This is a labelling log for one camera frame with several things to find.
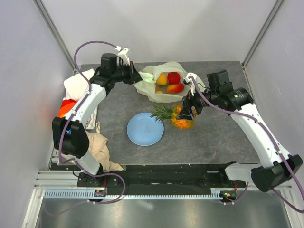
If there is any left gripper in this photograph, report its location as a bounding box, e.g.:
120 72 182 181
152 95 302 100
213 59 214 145
112 62 144 85

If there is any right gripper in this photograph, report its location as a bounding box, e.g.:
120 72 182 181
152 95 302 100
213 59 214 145
177 83 219 121

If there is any pale green plastic bag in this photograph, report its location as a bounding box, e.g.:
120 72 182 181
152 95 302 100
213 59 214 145
133 61 206 103

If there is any fake pineapple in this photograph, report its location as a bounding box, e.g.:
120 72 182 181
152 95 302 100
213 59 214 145
151 105 196 130

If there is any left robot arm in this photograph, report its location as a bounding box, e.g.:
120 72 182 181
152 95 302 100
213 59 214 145
52 48 142 187

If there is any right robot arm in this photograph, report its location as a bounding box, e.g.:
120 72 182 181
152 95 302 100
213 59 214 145
177 70 303 192

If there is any red yellow fake mango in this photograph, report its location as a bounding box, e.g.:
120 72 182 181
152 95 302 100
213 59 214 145
166 83 185 94

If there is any yellow fake pear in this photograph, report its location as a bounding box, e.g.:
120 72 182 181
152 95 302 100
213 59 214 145
156 73 168 86

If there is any red fake apple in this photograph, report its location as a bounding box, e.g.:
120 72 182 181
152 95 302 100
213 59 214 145
167 72 181 85

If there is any blue plastic plate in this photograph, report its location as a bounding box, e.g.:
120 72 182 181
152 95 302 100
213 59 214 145
126 113 164 146

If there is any white folded towel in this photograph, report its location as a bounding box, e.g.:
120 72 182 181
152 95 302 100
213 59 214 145
63 73 88 101

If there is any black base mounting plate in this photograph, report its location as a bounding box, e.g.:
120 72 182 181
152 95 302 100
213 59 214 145
77 164 248 204

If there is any rainbow striped cloth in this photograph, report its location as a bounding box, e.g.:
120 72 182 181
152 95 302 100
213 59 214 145
57 99 76 117

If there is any beige crumpled cloth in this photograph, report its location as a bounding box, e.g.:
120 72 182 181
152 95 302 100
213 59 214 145
59 123 124 172

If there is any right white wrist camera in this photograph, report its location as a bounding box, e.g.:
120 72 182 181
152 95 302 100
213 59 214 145
183 72 198 96

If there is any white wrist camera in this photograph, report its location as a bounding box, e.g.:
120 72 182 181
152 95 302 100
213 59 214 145
183 72 198 96
115 46 130 66

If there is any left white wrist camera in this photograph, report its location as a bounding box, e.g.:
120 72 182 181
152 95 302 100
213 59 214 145
115 46 130 66

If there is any grey slotted cable duct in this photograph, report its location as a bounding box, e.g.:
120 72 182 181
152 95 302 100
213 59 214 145
44 188 224 200

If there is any right aluminium corner post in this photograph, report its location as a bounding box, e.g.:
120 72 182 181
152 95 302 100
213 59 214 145
241 0 285 70

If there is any aluminium corner post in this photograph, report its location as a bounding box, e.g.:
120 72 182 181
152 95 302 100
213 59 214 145
241 0 285 70
33 0 76 73

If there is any left aluminium corner post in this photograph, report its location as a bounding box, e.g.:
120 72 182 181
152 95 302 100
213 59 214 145
33 0 76 73

